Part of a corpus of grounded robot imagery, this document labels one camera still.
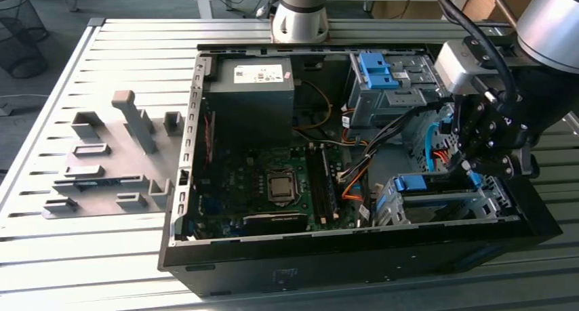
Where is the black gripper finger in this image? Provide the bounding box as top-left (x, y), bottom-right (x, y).
top-left (465, 144), bottom-right (539, 182)
top-left (456, 96), bottom-right (499, 163)

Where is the hard disk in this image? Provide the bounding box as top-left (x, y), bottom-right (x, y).
top-left (392, 171), bottom-right (485, 199)

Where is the silver disk bay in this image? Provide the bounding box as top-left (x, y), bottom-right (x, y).
top-left (372, 173), bottom-right (503, 227)

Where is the grey metal drive cage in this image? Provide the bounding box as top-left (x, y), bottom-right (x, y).
top-left (346, 51), bottom-right (453, 129)

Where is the blue plastic drive latch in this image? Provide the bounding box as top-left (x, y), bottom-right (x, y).
top-left (358, 53), bottom-right (400, 90)

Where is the wooden cabinet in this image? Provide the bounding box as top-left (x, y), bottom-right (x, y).
top-left (460, 0), bottom-right (539, 24)

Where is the black RAM stick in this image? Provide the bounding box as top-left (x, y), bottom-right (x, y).
top-left (318, 147), bottom-right (340, 220)

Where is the silver CPU in socket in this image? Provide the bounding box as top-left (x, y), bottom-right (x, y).
top-left (269, 178), bottom-right (293, 196)

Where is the grey power supply unit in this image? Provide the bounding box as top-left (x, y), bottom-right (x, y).
top-left (209, 57), bottom-right (297, 136)

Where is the black open PC case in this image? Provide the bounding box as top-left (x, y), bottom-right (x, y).
top-left (156, 42), bottom-right (563, 297)

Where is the black graphics card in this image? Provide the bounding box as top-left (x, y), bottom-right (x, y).
top-left (241, 212), bottom-right (308, 236)

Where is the green motherboard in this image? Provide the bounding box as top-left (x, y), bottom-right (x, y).
top-left (193, 144), bottom-right (362, 239)

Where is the white-legged wooden desk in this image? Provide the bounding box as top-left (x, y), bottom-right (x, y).
top-left (0, 0), bottom-right (480, 20)

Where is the grey parts rack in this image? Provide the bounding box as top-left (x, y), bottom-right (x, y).
top-left (42, 89), bottom-right (186, 221)

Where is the blue wire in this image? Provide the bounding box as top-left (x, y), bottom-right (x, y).
top-left (424, 121), bottom-right (447, 173)

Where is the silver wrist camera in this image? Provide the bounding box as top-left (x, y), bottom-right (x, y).
top-left (432, 40), bottom-right (504, 96)

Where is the black cable bundle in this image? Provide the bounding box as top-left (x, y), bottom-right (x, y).
top-left (361, 102), bottom-right (443, 159)

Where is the yellow wire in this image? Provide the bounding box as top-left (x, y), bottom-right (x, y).
top-left (296, 82), bottom-right (333, 132)

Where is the black wire mesh basket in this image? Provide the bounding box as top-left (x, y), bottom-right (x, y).
top-left (0, 0), bottom-right (50, 80)

